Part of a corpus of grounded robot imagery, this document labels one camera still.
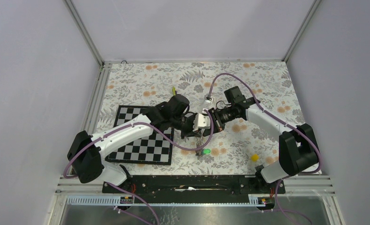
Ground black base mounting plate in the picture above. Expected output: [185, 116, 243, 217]
[119, 175, 286, 203]

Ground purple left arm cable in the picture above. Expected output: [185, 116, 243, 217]
[63, 108, 215, 225]

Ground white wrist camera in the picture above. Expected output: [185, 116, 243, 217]
[203, 96, 215, 109]
[193, 108, 213, 131]

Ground green key tag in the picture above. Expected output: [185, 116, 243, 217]
[203, 149, 211, 155]

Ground black white chessboard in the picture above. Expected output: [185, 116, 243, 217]
[105, 105, 173, 165]

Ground grey slotted cable duct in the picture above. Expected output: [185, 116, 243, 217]
[67, 195, 266, 208]

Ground yellow cube block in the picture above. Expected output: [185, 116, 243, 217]
[250, 154, 259, 162]

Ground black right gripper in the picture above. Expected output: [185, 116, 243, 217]
[203, 105, 239, 137]

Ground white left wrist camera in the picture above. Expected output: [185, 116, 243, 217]
[193, 108, 213, 131]

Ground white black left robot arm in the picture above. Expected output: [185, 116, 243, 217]
[64, 95, 211, 193]

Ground floral patterned table mat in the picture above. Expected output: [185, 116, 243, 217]
[95, 62, 304, 175]

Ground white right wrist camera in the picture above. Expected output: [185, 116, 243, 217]
[203, 96, 215, 109]

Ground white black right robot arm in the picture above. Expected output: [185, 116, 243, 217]
[209, 86, 319, 193]

